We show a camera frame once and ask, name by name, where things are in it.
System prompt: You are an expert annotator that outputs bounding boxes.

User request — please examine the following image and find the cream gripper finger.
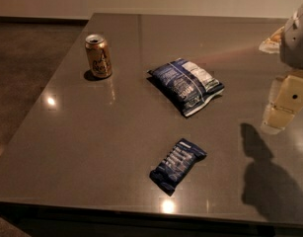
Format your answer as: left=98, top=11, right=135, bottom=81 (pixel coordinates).
left=261, top=105, right=295, bottom=135
left=259, top=27, right=284, bottom=54

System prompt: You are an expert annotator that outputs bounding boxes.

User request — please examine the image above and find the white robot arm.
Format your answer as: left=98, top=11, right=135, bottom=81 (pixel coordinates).
left=259, top=2, right=303, bottom=134

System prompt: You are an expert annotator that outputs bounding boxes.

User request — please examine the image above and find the blue chip bag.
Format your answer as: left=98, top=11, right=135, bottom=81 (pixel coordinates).
left=148, top=58, right=224, bottom=118

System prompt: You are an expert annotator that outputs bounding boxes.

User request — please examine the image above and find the dark blue snack bar wrapper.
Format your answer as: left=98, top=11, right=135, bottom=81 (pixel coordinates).
left=149, top=138, right=207, bottom=197

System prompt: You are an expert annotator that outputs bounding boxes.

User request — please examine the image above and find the gold soda can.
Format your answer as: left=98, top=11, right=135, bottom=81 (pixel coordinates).
left=85, top=34, right=113, bottom=79

